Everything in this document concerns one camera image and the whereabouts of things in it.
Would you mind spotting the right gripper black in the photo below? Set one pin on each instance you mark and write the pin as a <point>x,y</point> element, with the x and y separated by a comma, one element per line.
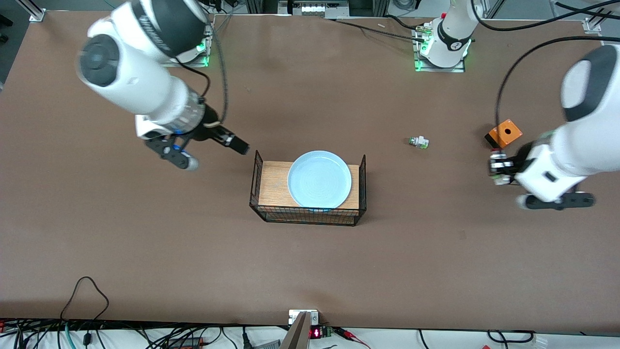
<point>211,128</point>

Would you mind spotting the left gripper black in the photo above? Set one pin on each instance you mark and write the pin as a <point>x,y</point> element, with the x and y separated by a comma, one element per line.
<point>521,156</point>

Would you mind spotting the light blue round plate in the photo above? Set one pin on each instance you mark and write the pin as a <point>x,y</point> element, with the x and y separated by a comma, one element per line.
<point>319,179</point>

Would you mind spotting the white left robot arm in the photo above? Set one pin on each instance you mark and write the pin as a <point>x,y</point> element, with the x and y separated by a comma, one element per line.
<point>581,145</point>

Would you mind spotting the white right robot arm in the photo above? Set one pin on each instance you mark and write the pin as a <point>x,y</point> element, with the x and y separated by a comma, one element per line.
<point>135,82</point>

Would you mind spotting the green push button white body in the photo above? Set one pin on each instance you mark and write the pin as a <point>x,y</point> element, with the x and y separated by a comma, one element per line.
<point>420,142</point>

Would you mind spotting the white LED strip device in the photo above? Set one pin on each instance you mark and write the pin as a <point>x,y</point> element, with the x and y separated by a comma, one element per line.
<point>315,8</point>

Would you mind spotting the black power adapter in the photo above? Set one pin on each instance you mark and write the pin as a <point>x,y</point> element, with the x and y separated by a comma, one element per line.
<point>186,343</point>

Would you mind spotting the red LED display module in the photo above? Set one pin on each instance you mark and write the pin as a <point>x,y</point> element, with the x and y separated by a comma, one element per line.
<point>316,333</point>

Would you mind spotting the orange button enclosure box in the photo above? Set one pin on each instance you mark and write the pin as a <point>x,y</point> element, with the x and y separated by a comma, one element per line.
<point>506,132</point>

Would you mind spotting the aluminium right arm base plate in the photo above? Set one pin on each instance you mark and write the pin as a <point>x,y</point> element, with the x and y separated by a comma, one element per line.
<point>201,63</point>

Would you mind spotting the aluminium left arm base plate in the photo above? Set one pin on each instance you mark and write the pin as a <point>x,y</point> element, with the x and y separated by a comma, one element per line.
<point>441,70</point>

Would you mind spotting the silver corner bracket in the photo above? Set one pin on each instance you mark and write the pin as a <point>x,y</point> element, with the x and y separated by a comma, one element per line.
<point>592,25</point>

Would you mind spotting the silver mast mount plate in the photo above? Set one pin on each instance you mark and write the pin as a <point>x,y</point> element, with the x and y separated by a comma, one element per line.
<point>314,317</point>

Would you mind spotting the grey camera mast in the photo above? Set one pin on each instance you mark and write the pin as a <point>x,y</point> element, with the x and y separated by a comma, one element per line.
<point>298,339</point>

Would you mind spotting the aluminium frame profile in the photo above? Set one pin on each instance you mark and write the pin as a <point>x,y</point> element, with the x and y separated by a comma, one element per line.
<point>36,14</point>

